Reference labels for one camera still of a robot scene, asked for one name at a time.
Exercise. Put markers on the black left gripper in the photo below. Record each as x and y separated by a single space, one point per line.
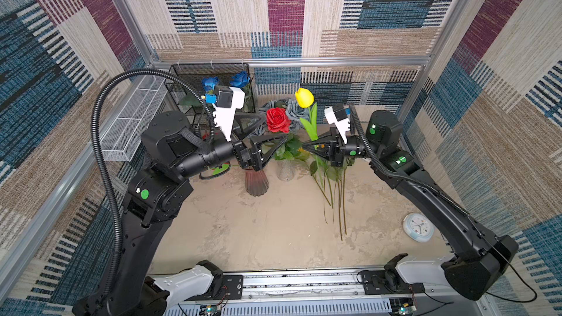
250 158

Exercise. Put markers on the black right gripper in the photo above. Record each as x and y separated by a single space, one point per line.
336 151

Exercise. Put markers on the orange marigold bunch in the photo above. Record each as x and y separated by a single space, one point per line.
331 178

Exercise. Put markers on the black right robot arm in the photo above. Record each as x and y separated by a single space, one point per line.
480 256

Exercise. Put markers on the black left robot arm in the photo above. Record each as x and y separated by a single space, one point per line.
153 200

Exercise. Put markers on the clear glass vase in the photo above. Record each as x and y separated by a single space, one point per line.
286 169

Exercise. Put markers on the red rose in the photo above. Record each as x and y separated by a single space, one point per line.
277 120

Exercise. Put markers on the grey blue rose bunch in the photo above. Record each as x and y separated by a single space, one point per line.
293 111

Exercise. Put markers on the right blue rose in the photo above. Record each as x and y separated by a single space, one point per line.
240 80

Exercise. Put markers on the left blue rose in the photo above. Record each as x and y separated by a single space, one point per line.
209 84

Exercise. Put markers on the white round clock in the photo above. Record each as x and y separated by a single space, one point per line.
418 227

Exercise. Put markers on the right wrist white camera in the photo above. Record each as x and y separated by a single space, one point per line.
338 116

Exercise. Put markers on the black wire mesh shelf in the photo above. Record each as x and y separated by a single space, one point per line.
194 74

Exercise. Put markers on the white wire mesh tray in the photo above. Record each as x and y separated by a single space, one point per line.
123 138

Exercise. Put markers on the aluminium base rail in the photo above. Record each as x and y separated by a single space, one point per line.
341 291

